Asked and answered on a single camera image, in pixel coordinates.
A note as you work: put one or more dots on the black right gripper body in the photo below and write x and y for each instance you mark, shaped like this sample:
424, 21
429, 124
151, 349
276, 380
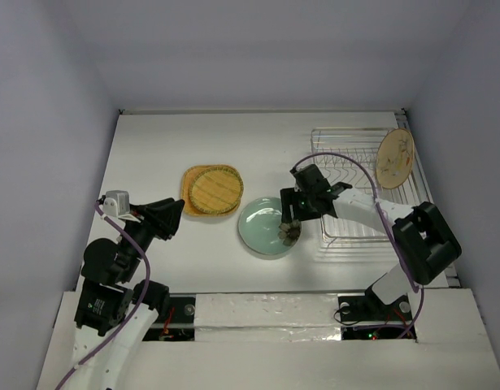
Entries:
293, 204

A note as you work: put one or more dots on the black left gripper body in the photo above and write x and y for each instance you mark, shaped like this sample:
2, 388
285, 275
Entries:
143, 229

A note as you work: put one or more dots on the teal floral ceramic plate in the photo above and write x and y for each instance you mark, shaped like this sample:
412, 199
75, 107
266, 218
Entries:
261, 228

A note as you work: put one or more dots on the small orange woven plate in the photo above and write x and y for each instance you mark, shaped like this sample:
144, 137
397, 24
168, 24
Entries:
196, 203

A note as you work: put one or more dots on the large orange woven plate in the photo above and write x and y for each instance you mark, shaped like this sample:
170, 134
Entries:
211, 190

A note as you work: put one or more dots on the green rimmed woven plate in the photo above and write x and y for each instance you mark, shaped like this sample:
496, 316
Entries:
216, 189

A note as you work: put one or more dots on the beige floral ceramic plate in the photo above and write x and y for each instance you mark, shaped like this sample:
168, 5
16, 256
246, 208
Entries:
394, 158

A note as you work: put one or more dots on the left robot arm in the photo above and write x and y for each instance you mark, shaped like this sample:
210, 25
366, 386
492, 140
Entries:
118, 301

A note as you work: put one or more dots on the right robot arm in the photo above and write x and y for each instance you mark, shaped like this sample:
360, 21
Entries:
420, 236

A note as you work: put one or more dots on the white foam block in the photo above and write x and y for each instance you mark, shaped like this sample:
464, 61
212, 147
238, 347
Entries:
266, 317

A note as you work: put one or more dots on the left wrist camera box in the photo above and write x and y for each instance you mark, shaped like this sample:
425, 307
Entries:
116, 203

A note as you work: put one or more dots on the metal wire dish rack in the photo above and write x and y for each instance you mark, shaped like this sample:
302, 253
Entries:
360, 144

